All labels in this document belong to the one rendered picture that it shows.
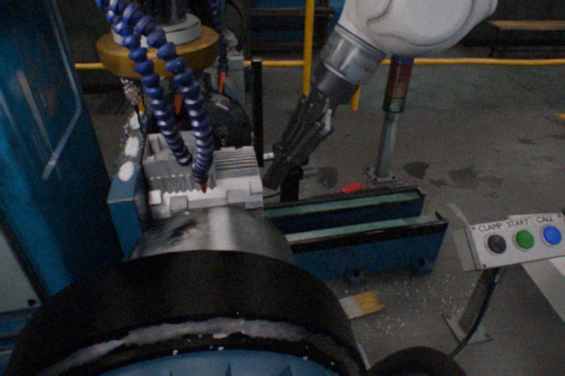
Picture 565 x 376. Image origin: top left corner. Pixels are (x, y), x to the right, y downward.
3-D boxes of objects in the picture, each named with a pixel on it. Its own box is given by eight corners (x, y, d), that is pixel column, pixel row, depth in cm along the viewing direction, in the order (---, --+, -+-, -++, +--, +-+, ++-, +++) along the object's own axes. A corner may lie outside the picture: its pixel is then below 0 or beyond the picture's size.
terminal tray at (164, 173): (150, 197, 68) (141, 163, 64) (154, 165, 77) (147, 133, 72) (217, 190, 70) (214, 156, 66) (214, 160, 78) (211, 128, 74)
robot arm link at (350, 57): (349, 33, 53) (325, 71, 55) (395, 62, 56) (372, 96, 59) (328, 18, 60) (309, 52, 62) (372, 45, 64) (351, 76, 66)
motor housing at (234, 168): (163, 273, 74) (143, 195, 62) (168, 211, 89) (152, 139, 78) (266, 259, 77) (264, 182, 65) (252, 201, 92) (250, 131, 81)
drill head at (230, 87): (155, 206, 91) (133, 109, 77) (162, 128, 124) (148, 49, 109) (259, 193, 95) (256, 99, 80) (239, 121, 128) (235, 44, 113)
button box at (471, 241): (463, 273, 63) (482, 270, 58) (450, 230, 65) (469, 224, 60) (552, 258, 66) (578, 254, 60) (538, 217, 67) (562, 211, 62)
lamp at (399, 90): (390, 98, 103) (393, 82, 101) (380, 90, 108) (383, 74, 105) (410, 97, 104) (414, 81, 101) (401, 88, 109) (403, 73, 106)
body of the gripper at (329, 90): (314, 53, 62) (285, 101, 66) (330, 71, 56) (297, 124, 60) (350, 73, 66) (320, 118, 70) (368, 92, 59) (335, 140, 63)
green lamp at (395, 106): (387, 114, 106) (390, 98, 103) (379, 105, 111) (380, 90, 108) (407, 112, 107) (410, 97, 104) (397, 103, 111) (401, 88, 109)
